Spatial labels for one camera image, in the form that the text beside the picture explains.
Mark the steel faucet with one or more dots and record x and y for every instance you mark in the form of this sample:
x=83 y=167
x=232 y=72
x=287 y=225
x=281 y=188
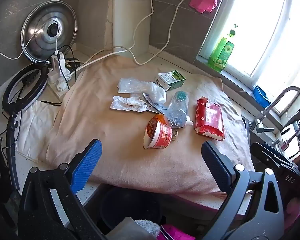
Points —
x=261 y=127

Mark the crumpled white plastic wrapper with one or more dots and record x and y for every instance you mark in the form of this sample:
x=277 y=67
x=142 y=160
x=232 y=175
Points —
x=128 y=104

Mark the orange red paper cup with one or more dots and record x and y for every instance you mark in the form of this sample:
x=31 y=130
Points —
x=158 y=135

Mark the green white milk carton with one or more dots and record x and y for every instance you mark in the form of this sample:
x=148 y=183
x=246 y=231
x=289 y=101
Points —
x=171 y=80

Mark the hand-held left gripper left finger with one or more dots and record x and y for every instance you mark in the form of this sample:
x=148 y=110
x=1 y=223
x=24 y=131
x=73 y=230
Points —
x=86 y=165

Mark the person's right hand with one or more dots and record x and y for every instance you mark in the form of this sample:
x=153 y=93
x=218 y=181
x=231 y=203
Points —
x=294 y=205

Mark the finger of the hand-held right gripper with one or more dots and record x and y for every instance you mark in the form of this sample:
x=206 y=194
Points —
x=267 y=155

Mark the white fuzzy towel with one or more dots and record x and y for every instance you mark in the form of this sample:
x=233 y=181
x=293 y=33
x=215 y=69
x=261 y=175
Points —
x=146 y=226

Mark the clear plastic bottle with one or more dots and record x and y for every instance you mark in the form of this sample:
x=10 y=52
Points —
x=176 y=110

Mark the pink clothing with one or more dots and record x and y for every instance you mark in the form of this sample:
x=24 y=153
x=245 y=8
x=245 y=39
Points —
x=176 y=233

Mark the white power strip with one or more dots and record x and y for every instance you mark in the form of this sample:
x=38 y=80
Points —
x=57 y=80

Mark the green dish soap bottle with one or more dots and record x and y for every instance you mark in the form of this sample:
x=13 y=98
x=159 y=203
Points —
x=222 y=51

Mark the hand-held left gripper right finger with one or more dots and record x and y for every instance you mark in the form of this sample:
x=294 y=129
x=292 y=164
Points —
x=217 y=166

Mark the dark blue waste basket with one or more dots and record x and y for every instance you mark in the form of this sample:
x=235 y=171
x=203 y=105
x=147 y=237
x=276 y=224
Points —
x=130 y=202

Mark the window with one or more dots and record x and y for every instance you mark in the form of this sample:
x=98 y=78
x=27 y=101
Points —
x=265 y=30

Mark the white cutting board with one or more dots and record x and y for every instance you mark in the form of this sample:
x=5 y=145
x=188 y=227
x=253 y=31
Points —
x=131 y=20

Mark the steel pot lid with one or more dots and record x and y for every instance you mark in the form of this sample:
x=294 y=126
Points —
x=37 y=25

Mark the silver foil wrapper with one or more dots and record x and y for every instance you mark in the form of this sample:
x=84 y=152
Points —
x=156 y=107

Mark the white plastic bag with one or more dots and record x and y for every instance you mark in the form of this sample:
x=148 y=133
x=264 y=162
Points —
x=137 y=86

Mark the beige towel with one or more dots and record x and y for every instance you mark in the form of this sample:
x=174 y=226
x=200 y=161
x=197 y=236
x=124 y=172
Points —
x=115 y=142

